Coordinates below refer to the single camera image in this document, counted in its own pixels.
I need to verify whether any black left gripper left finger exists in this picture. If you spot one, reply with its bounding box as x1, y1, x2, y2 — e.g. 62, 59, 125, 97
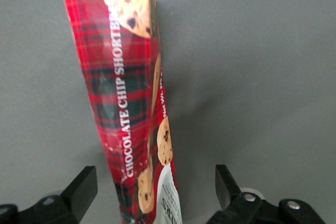
0, 165, 99, 224

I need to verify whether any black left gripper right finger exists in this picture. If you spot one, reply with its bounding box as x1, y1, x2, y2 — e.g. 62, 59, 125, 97
215, 164, 328, 224

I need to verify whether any red tartan cookie box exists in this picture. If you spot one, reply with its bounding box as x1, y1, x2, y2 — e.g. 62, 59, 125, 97
57, 0, 183, 224

